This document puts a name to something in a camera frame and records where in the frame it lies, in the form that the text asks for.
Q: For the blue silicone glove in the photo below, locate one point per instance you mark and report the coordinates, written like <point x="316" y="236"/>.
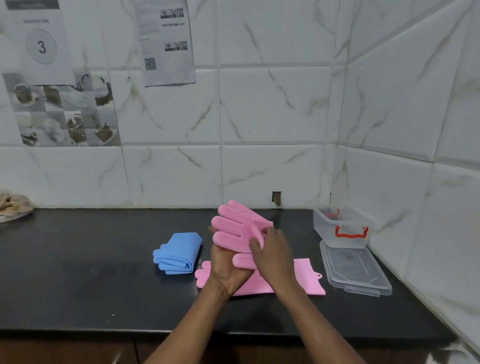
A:
<point x="182" y="247"/>
<point x="165" y="265"/>

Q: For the person's right hand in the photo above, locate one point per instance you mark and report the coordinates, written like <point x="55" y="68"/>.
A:
<point x="277" y="262"/>

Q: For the person's left forearm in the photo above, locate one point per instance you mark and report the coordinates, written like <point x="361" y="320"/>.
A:
<point x="187" y="330"/>

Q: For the pink silicone glove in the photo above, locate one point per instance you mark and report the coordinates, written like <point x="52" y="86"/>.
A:
<point x="234" y="228"/>
<point x="307" y="279"/>

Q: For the person's right forearm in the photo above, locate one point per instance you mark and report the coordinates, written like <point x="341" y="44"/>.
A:
<point x="318" y="330"/>

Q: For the paper sheet with square code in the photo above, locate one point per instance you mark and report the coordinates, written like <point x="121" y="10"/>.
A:
<point x="168" y="71"/>

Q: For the plastic bag of snacks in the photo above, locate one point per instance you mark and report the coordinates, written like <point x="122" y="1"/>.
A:
<point x="13" y="208"/>

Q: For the clear plastic lid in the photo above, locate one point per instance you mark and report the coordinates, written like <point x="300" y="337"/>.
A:
<point x="356" y="270"/>

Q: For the paper sheet with circle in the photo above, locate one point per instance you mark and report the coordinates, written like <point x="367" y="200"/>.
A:
<point x="41" y="71"/>

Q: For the person's left hand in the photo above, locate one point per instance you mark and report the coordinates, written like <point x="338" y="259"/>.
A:
<point x="225" y="273"/>

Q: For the coffee print wall tile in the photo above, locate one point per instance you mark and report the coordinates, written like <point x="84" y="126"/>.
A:
<point x="63" y="120"/>

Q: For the brown wooden cabinet door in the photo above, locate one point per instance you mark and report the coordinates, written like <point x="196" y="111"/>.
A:
<point x="56" y="352"/>
<point x="255" y="354"/>

